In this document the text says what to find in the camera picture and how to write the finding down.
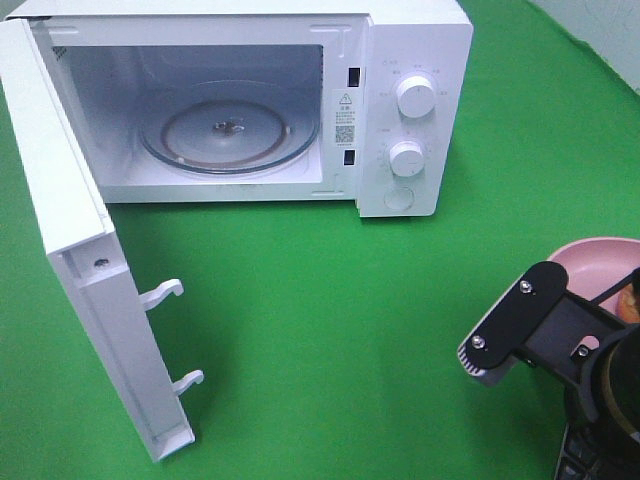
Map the white microwave knob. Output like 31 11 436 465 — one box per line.
389 140 426 178
395 73 436 119

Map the white microwave oven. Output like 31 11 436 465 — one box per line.
2 1 473 217

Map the white microwave door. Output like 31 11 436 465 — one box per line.
1 19 204 461

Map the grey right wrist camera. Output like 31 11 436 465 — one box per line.
457 261 628 388

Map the pink plate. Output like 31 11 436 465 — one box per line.
545 236 640 324

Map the upper white microwave knob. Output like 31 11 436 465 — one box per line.
395 73 436 119

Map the round white door button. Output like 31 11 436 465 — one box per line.
384 187 415 211

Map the burger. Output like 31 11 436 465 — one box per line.
616 291 640 323

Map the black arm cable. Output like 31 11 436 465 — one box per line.
591 277 634 306

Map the glass microwave turntable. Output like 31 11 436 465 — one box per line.
139 80 321 175

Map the green table cloth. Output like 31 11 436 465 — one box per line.
1 1 639 479

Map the lower white microwave knob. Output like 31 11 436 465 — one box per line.
389 140 426 178

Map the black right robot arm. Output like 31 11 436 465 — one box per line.
554 327 639 479

